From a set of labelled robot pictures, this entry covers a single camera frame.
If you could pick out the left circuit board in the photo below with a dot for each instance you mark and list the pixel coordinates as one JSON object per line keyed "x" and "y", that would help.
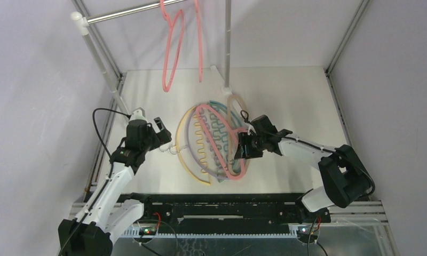
{"x": 147, "y": 231}

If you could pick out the right aluminium frame post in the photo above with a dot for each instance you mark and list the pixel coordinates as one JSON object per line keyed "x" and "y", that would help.
{"x": 352, "y": 26}

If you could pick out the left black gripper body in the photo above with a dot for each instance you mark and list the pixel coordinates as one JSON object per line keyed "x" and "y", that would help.
{"x": 151, "y": 142}

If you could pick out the beige plastic hanger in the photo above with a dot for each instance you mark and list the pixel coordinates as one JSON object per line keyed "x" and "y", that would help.
{"x": 235, "y": 104}

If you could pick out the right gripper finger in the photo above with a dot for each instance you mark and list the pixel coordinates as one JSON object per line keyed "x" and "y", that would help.
{"x": 243, "y": 152}
{"x": 244, "y": 139}

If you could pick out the right circuit board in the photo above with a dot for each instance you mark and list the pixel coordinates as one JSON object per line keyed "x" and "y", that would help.
{"x": 304, "y": 233}

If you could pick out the yellow wire hanger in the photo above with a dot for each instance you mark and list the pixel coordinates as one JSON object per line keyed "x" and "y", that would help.
{"x": 176, "y": 148}

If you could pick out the pink plastic hanger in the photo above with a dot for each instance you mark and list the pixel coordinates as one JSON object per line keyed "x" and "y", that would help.
{"x": 176, "y": 28}
{"x": 230, "y": 174}
{"x": 199, "y": 39}

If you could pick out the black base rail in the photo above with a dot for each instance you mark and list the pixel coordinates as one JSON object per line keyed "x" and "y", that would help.
{"x": 226, "y": 215}

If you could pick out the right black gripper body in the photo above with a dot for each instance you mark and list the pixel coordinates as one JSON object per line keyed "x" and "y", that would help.
{"x": 245, "y": 142}

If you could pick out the aluminium frame post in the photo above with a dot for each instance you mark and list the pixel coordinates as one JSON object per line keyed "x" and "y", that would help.
{"x": 98, "y": 40}
{"x": 352, "y": 26}

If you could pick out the left aluminium frame post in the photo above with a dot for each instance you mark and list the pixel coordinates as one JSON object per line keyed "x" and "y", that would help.
{"x": 98, "y": 40}

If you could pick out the silver clothes rack rail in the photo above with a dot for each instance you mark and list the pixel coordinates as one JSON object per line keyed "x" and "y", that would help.
{"x": 121, "y": 13}

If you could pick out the right rack foot white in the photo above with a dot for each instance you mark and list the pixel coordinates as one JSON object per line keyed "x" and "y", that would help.
{"x": 219, "y": 81}

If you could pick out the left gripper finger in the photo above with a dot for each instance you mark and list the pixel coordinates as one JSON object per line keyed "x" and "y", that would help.
{"x": 159, "y": 123}
{"x": 164, "y": 137}

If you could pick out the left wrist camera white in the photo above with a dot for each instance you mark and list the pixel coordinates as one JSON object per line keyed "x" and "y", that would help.
{"x": 138, "y": 114}

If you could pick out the circuit board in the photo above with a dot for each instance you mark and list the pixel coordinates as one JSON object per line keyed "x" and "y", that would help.
{"x": 304, "y": 233}
{"x": 147, "y": 231}

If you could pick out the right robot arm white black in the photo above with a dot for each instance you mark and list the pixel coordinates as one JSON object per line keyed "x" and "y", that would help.
{"x": 343, "y": 175}

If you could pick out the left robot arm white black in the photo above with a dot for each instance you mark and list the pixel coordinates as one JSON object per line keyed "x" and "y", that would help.
{"x": 96, "y": 227}

